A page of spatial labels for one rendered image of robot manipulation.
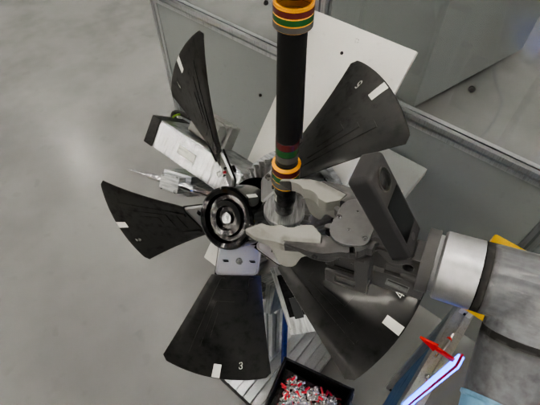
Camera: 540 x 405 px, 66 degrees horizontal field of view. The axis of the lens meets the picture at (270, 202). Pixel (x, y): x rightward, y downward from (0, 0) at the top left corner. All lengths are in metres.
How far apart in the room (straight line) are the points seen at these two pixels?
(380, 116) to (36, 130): 2.66
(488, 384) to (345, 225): 0.21
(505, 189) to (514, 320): 0.97
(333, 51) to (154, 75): 2.41
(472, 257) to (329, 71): 0.64
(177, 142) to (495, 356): 0.82
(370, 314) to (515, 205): 0.81
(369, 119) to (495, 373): 0.40
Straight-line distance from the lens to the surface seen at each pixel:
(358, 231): 0.47
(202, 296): 0.85
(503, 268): 0.46
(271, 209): 0.70
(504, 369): 0.48
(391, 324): 0.73
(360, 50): 0.97
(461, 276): 0.45
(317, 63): 1.00
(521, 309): 0.46
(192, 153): 1.02
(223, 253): 0.83
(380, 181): 0.41
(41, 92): 3.42
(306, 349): 1.88
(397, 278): 0.50
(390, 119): 0.67
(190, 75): 0.86
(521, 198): 1.41
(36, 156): 2.93
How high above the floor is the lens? 1.84
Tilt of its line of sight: 53 degrees down
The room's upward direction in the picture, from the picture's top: straight up
